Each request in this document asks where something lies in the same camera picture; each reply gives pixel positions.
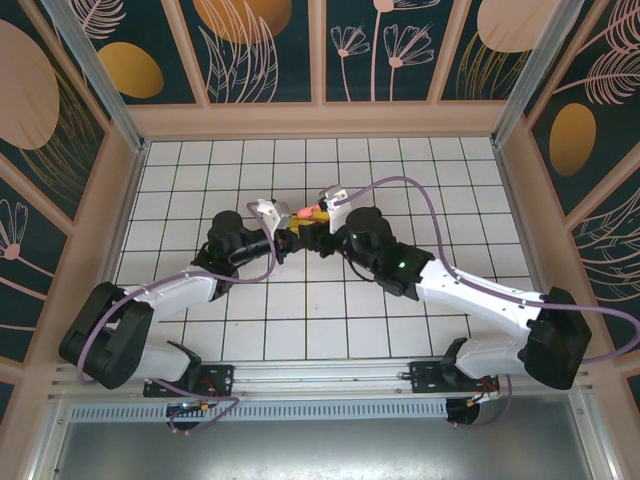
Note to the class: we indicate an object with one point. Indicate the pink earbud charging case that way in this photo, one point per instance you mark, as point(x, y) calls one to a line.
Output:
point(306, 213)

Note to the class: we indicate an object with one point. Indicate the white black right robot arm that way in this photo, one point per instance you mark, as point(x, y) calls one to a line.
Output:
point(475, 295)

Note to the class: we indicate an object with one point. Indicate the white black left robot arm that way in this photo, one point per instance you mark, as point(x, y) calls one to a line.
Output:
point(175, 290)

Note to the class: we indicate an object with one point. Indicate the small circuit board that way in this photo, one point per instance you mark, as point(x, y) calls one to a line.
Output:
point(187, 407)

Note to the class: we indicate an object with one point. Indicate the black connector housing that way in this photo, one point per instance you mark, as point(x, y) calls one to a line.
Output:
point(462, 412)

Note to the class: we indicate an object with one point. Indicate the grey metal sheet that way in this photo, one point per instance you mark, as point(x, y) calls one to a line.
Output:
point(320, 450)

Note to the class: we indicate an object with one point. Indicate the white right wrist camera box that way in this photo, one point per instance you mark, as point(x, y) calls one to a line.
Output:
point(337, 215)

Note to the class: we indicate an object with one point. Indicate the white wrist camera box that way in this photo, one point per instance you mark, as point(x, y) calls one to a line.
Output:
point(267, 210)
point(337, 215)

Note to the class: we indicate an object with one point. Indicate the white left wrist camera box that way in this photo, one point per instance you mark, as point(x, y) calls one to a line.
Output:
point(267, 210)

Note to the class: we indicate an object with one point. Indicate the aluminium side rail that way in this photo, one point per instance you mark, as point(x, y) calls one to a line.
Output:
point(127, 200)
point(529, 250)

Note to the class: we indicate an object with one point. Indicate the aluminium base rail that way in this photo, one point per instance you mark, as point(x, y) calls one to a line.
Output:
point(320, 375)

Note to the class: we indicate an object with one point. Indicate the aluminium corner post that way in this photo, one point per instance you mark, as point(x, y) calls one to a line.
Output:
point(530, 75)
point(101, 85)

